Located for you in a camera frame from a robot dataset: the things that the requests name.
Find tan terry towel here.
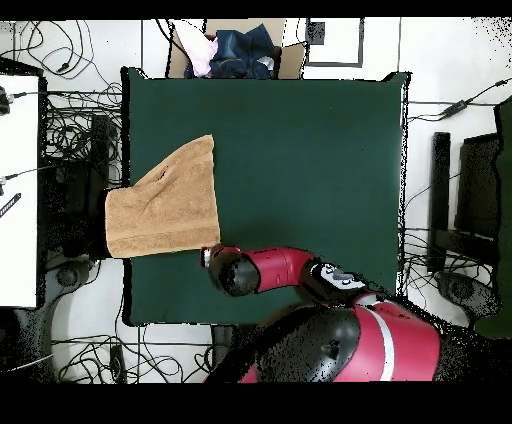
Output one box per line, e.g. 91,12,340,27
104,134,222,260

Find black power strip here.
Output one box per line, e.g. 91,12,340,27
108,344,128,384

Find black equipment rack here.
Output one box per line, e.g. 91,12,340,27
39,113,111,261

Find black striped bar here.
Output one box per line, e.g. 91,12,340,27
0,192,22,219

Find white desk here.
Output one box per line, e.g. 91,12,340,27
0,73,41,309

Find pink garment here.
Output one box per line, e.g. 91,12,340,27
175,19,220,78

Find dark blue jeans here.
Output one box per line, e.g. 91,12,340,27
208,23,281,80

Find brown cardboard box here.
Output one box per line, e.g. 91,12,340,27
165,18,307,80

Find long black bar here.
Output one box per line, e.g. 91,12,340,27
427,131,452,274

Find dark round stand base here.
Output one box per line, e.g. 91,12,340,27
435,271,501,321

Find dark green cloth on side table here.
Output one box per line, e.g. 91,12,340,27
474,95,512,339

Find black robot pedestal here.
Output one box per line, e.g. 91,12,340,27
210,324,261,383

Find black power adapter with cable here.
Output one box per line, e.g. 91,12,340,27
407,77,512,123

